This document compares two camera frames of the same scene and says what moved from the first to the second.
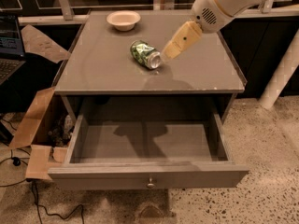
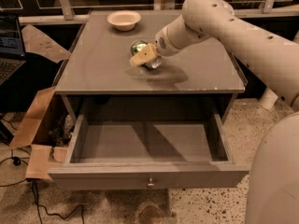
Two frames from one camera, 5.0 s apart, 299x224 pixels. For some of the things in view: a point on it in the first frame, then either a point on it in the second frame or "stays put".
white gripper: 207,12 to 163,44
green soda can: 145,54 stays put
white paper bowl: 123,20 stays put
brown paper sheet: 36,42 stays put
